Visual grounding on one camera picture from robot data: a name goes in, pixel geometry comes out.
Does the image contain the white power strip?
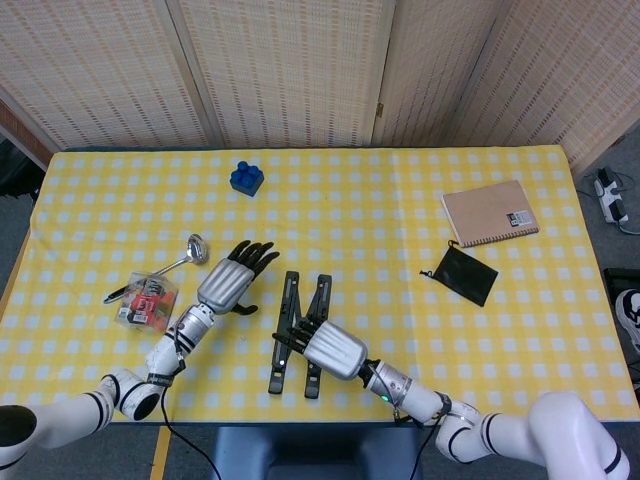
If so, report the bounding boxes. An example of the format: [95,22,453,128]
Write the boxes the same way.
[593,167,632,234]

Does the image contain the blue toy building block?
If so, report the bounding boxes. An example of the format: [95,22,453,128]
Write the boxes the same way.
[229,160,265,198]

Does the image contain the black drawstring pouch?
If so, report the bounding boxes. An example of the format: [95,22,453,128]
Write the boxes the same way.
[419,240,500,308]

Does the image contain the black folding laptop stand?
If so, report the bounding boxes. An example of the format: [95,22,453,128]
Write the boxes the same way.
[268,270,335,400]

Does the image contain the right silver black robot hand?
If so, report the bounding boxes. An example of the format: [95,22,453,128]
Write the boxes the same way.
[272,315,371,383]

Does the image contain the woven rattan folding screen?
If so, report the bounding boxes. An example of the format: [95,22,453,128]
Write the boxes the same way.
[0,0,640,171]

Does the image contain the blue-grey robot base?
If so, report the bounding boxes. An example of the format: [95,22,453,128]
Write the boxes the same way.
[212,427,424,480]

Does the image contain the white black sneaker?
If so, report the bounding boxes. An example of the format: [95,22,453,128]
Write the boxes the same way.
[614,288,640,356]

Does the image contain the clear plastic box red contents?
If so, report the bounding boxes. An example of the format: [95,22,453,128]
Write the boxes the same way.
[115,270,177,332]

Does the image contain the brown spiral notebook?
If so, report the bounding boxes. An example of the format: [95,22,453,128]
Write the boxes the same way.
[440,179,541,249]

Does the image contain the yellow floor tape strip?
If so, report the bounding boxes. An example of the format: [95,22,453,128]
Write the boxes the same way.
[149,425,174,480]

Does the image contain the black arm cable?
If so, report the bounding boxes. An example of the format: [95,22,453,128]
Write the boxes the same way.
[160,344,224,480]
[359,364,451,480]

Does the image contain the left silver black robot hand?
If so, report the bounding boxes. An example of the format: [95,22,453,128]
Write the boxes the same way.
[196,239,281,318]

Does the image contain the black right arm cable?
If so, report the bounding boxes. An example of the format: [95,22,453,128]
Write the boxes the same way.
[359,364,451,480]

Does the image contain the steel ladle black handle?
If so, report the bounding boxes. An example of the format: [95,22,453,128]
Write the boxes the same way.
[103,233,210,305]

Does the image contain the dark object beside table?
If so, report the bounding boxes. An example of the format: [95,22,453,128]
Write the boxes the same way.
[0,134,46,201]

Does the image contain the yellow checkered tablecloth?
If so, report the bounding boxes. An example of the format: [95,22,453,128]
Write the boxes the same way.
[10,145,632,426]

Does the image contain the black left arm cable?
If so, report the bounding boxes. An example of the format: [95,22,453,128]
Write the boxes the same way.
[160,344,224,480]

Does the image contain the black flat box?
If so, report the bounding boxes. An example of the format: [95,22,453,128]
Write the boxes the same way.
[602,268,640,301]

